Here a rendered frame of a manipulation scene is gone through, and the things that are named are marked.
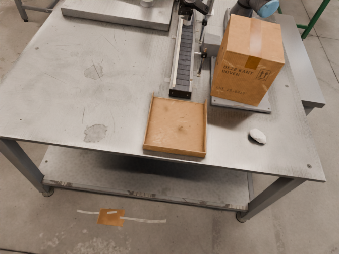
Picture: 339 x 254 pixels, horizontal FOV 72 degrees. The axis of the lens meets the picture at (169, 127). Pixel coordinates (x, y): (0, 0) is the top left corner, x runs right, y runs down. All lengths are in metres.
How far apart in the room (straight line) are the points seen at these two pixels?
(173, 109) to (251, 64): 0.39
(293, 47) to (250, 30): 0.66
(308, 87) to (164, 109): 0.85
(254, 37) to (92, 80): 0.79
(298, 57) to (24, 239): 2.05
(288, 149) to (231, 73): 0.43
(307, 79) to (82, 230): 1.67
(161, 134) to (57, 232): 1.05
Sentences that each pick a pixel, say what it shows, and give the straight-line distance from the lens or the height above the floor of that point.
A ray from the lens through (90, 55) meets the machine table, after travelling 1.40.
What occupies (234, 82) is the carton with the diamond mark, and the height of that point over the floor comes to 0.97.
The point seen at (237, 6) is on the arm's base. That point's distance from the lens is 1.72.
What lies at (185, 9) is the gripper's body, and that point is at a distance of 1.41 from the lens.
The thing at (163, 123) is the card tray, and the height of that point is 0.83.
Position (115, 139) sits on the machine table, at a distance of 1.01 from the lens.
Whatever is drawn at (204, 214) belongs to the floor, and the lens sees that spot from 1.80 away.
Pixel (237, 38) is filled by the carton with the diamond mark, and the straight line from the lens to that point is 1.11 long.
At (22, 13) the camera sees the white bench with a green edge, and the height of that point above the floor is 0.10.
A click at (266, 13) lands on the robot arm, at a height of 1.03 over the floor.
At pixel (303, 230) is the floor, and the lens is 2.07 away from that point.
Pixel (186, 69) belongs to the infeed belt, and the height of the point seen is 0.88.
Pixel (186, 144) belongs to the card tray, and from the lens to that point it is 1.01.
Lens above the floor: 1.68
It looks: 54 degrees down
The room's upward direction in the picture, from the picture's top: 10 degrees clockwise
